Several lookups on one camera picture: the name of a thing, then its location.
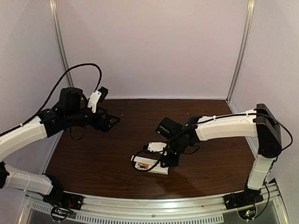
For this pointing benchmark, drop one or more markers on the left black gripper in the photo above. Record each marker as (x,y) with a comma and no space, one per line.
(103,120)

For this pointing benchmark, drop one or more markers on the right aluminium frame post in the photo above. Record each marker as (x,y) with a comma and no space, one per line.
(243,46)

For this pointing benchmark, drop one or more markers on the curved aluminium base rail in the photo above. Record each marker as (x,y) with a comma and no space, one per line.
(197,210)

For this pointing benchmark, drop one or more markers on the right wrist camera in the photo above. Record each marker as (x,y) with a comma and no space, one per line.
(154,147)

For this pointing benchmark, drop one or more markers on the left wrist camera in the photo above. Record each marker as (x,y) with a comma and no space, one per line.
(96,97)

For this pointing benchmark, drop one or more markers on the orange AA battery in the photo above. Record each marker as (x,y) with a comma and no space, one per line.
(144,166)

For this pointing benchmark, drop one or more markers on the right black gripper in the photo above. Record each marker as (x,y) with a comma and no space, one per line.
(171,159)

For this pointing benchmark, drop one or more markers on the left aluminium frame post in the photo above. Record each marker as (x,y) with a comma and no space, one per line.
(58,34)

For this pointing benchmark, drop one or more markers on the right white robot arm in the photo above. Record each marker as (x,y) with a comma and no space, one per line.
(258,122)

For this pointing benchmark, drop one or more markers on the aluminium frame post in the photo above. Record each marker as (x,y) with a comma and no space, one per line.
(243,46)
(58,34)

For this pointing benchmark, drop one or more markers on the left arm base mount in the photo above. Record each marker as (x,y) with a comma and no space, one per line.
(63,206)

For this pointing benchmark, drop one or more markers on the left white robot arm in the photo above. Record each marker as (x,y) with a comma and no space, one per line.
(72,109)

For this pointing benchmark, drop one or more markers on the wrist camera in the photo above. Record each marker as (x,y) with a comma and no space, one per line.
(96,97)
(154,147)

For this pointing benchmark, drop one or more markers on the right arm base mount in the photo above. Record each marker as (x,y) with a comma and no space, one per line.
(245,203)

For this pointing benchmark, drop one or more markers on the white remote control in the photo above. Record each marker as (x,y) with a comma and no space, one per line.
(151,163)

